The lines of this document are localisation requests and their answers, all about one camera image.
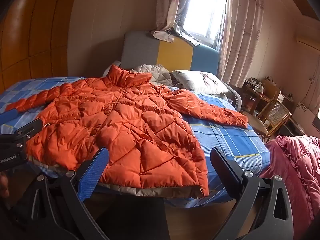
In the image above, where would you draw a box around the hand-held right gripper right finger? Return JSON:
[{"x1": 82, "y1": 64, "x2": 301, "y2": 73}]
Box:
[{"x1": 210, "y1": 146, "x2": 294, "y2": 240}]

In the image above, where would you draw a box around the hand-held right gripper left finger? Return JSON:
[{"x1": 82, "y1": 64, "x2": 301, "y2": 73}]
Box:
[{"x1": 7, "y1": 146, "x2": 110, "y2": 240}]

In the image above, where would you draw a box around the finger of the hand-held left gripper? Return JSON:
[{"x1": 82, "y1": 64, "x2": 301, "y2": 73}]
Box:
[
  {"x1": 0, "y1": 109, "x2": 20, "y2": 125},
  {"x1": 14, "y1": 118, "x2": 44, "y2": 153}
]

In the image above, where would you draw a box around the orange puffer jacket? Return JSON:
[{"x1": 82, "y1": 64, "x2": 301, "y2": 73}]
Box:
[{"x1": 5, "y1": 64, "x2": 248, "y2": 198}]

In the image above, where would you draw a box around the blue plaid bed sheet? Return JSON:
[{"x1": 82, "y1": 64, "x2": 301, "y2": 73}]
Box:
[{"x1": 0, "y1": 76, "x2": 270, "y2": 209}]

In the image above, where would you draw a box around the dark grey blanket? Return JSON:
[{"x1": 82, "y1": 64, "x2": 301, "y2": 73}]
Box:
[{"x1": 220, "y1": 82, "x2": 243, "y2": 112}]

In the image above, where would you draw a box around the pink ruffled quilt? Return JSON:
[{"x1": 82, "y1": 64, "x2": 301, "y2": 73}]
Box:
[{"x1": 259, "y1": 134, "x2": 320, "y2": 222}]

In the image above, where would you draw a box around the wooden chair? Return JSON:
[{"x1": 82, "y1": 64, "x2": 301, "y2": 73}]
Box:
[{"x1": 254, "y1": 99, "x2": 292, "y2": 139}]

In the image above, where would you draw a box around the cluttered wooden desk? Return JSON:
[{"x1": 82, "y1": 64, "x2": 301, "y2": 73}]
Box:
[{"x1": 241, "y1": 76, "x2": 275, "y2": 113}]

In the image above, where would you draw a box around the wooden wardrobe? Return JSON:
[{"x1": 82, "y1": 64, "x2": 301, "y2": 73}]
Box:
[{"x1": 0, "y1": 0, "x2": 82, "y2": 93}]

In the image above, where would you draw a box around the deer print pillow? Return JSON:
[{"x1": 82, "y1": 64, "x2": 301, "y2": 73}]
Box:
[{"x1": 171, "y1": 70, "x2": 229, "y2": 95}]

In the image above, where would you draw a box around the grey patterned pillow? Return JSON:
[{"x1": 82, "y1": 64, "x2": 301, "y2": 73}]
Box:
[{"x1": 130, "y1": 64, "x2": 173, "y2": 87}]

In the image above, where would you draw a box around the grey yellow blue headboard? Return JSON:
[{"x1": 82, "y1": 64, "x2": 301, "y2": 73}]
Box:
[{"x1": 120, "y1": 31, "x2": 220, "y2": 79}]

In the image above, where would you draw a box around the long patterned curtain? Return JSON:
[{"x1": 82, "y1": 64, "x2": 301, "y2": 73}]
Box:
[{"x1": 217, "y1": 0, "x2": 265, "y2": 88}]

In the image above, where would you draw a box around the window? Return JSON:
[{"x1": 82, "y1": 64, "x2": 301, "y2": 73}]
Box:
[{"x1": 182, "y1": 0, "x2": 230, "y2": 45}]

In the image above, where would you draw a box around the short patterned curtain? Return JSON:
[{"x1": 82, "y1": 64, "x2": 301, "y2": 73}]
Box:
[{"x1": 151, "y1": 0, "x2": 200, "y2": 47}]

